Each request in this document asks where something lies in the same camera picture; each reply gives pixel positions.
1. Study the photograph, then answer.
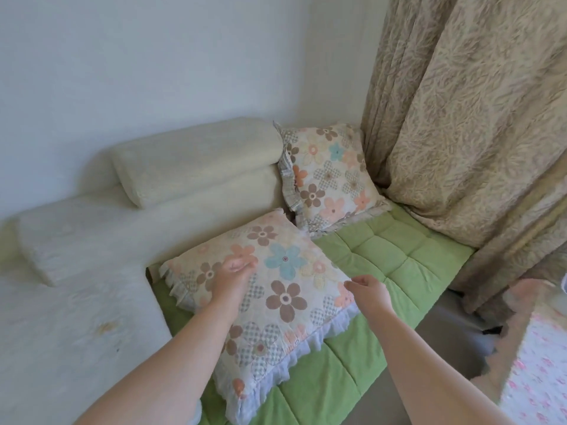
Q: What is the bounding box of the person's right hand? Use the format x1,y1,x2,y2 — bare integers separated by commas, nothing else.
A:
344,274,393,323

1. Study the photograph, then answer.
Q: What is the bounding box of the person's left hand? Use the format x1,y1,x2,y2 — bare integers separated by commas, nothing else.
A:
211,255,259,315

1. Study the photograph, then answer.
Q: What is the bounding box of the frilled pastel flower cushion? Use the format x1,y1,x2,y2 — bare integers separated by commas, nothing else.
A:
158,208,360,425

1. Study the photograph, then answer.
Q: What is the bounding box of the person's left forearm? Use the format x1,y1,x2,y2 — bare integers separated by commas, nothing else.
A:
79,300,242,425

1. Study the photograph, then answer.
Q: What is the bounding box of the person's right forearm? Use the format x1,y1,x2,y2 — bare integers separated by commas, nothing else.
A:
365,305,514,425

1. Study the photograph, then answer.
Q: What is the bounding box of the brown flower print cushion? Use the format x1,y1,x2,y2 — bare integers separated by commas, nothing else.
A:
273,121,393,237

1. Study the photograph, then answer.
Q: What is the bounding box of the green cushioned white sofa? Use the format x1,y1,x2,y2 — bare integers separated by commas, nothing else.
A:
0,117,477,425

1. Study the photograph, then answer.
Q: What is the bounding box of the floral pink-frilled tablecloth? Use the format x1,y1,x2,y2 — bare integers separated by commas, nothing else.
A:
471,278,567,425

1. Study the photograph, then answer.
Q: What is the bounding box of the beige patterned curtain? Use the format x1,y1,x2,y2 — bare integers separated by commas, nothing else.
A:
361,0,567,323

